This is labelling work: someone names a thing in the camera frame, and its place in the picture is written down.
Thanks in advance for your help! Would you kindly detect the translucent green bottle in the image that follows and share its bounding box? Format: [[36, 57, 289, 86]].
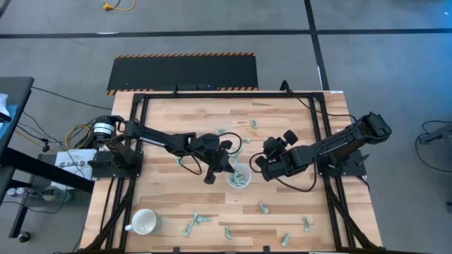
[[44, 186, 74, 205]]

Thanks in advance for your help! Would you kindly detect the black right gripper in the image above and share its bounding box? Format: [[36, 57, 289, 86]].
[[253, 129, 300, 169]]

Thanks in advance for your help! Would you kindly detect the black camera bar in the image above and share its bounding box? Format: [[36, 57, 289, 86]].
[[175, 83, 219, 92]]

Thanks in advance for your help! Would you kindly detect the yellow extension cord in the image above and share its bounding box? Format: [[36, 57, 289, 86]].
[[102, 0, 136, 12]]

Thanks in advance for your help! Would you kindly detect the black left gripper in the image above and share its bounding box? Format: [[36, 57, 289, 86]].
[[197, 133, 236, 186]]

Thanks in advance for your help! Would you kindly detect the white ceramic mug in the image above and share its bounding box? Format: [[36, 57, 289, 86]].
[[124, 208, 158, 236]]

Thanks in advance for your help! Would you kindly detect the black plug cable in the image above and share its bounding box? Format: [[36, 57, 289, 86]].
[[16, 111, 68, 153]]

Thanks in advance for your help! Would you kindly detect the black floor tape strip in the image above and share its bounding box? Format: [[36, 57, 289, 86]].
[[304, 0, 331, 91], [0, 28, 452, 40]]

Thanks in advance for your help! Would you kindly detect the black side desk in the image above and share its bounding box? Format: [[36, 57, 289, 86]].
[[0, 76, 95, 240]]

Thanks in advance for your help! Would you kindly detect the black hazard-striped floor mat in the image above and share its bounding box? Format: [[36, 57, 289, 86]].
[[106, 52, 260, 97]]

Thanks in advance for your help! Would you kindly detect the black looped floor cable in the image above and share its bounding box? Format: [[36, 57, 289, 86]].
[[414, 119, 452, 174]]

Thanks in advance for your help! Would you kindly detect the yellow cable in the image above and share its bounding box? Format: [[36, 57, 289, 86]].
[[64, 123, 94, 150]]

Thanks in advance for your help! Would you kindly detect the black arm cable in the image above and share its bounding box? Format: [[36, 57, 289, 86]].
[[176, 131, 244, 176], [249, 80, 357, 193]]

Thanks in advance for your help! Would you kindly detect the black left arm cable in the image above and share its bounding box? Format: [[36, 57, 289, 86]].
[[176, 131, 244, 176]]

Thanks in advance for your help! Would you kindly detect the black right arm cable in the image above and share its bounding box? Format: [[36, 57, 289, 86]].
[[249, 80, 357, 193]]

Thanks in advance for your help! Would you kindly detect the long black floor cable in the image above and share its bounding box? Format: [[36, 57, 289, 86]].
[[30, 85, 113, 111]]

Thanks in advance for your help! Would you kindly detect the white paper sheet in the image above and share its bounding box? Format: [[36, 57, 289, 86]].
[[0, 92, 12, 123]]

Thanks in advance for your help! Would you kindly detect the clear plastic container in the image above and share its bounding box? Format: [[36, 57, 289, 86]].
[[226, 163, 253, 190]]

